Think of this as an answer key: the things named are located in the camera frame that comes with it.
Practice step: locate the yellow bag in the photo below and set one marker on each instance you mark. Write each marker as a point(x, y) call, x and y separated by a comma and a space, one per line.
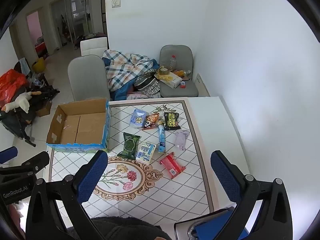
point(38, 66)

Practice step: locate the brown tape roll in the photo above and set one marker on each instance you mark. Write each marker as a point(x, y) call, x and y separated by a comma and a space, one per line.
point(163, 71)

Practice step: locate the clear plastic bag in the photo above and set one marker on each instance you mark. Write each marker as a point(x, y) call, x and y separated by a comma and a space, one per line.
point(35, 80)

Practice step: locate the white chair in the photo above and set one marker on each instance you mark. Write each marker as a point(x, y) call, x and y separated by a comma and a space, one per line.
point(93, 45)

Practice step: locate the black and white patterned cloth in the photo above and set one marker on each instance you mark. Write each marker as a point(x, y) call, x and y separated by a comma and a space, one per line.
point(147, 83)

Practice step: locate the light blue towel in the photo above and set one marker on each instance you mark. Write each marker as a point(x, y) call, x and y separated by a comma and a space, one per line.
point(25, 65)

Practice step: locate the dark fleece clothing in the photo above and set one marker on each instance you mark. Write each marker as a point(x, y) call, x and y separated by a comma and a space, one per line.
point(125, 230)

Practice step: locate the black wipes packet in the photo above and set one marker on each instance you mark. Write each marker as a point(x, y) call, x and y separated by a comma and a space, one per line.
point(172, 120)

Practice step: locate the white wall socket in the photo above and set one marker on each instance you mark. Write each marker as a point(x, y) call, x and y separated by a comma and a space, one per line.
point(198, 79)

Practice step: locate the yellow tissue box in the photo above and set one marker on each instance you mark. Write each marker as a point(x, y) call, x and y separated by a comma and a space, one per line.
point(170, 80)

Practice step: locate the purple cloth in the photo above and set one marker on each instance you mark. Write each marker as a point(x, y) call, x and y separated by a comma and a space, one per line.
point(180, 140)

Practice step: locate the light blue tissue pack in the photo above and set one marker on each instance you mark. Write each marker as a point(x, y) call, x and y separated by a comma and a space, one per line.
point(137, 118)

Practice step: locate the red packet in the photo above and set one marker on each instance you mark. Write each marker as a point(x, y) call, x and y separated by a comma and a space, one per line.
point(172, 165)

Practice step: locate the red bedding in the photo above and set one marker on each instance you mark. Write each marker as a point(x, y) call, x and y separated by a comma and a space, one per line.
point(41, 47)

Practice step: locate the grey cushioned chair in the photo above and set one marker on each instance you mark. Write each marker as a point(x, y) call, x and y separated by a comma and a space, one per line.
point(185, 55)

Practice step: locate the clear bottle with red cap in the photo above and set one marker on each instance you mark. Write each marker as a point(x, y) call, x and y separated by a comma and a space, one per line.
point(173, 63)

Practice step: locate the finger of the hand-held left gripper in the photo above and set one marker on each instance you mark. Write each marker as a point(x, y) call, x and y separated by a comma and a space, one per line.
point(37, 161)
point(8, 154)

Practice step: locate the pink cloth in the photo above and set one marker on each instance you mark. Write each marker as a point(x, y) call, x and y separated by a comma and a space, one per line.
point(140, 95)

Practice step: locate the black folded stroller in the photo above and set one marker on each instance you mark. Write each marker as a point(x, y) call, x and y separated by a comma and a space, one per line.
point(41, 96)

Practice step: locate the blue stool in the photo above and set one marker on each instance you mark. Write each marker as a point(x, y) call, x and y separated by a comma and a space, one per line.
point(212, 222)

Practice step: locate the grey upholstered chair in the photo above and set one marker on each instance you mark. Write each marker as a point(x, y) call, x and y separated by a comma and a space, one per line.
point(87, 77)

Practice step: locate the white and blue packet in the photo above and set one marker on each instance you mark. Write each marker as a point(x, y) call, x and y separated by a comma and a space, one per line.
point(146, 152)

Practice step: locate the green wipes packet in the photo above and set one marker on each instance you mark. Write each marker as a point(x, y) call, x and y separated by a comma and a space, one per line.
point(129, 146)

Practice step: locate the plaid blanket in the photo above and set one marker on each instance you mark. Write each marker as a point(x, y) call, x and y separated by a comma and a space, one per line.
point(122, 67)

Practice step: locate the blue tube packet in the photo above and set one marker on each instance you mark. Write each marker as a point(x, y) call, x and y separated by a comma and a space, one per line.
point(161, 140)

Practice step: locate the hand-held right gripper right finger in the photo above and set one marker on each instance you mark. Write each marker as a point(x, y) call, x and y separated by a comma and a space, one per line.
point(225, 177)

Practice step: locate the red plastic bag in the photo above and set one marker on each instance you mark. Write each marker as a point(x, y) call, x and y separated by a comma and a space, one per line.
point(10, 85)

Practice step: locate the white light switch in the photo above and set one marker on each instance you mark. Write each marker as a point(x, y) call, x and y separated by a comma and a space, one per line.
point(116, 3)

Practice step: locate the white goose plush toy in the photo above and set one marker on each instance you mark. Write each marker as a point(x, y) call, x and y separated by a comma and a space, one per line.
point(22, 102)

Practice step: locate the small brown cardboard box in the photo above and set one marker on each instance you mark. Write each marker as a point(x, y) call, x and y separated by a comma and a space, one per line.
point(45, 110)

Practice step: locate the orange snack packet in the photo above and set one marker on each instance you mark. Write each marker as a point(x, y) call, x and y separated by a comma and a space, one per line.
point(150, 120)

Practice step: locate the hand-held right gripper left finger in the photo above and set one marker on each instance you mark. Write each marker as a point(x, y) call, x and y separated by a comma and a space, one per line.
point(91, 177)

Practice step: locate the small red box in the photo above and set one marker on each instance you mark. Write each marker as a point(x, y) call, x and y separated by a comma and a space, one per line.
point(183, 85)

